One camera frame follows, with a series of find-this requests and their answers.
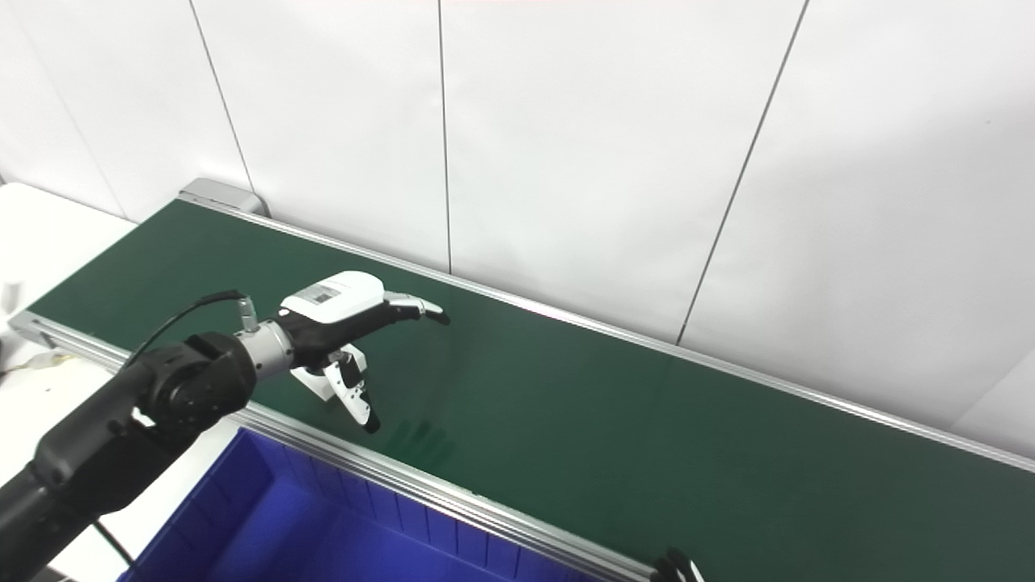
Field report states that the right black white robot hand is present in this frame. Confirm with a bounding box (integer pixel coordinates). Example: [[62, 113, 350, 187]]
[[650, 548, 705, 582]]

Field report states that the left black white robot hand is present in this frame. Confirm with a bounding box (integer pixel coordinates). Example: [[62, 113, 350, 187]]
[[275, 271, 451, 434]]

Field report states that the green conveyor belt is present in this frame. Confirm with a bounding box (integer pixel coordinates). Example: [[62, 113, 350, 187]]
[[8, 178, 1035, 582], [28, 200, 1035, 582]]

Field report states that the large blue plastic bin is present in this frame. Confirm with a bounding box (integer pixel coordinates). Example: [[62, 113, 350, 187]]
[[117, 427, 649, 582]]

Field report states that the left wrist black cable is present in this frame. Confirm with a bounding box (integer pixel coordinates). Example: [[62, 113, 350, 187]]
[[121, 289, 261, 369]]

